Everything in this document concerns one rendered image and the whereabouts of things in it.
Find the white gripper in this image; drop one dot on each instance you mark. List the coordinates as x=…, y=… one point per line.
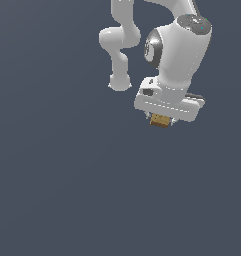
x=168, y=103

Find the small brown wooden cube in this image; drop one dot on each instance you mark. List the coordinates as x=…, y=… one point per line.
x=159, y=120

